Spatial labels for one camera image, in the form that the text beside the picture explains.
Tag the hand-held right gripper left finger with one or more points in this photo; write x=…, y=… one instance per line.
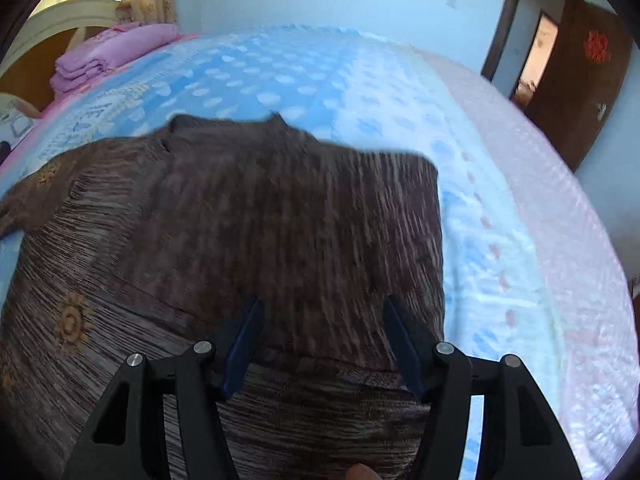
x=245, y=345

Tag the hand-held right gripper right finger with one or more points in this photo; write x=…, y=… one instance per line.
x=405, y=350

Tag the brown knit sweater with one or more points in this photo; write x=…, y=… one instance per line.
x=250, y=210

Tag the person's right hand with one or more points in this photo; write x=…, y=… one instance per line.
x=365, y=472

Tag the blue and pink patterned bedsheet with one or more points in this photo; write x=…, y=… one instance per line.
x=350, y=85

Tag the brown wooden door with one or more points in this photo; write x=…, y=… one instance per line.
x=575, y=95

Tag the white patterned pillow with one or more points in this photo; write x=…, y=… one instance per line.
x=15, y=120

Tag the folded pink blanket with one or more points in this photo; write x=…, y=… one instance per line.
x=110, y=50

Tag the red paper door decoration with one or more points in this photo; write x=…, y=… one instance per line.
x=597, y=46

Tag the cream wooden headboard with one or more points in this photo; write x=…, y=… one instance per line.
x=50, y=17

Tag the dark wooden door frame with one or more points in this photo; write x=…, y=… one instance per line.
x=502, y=35

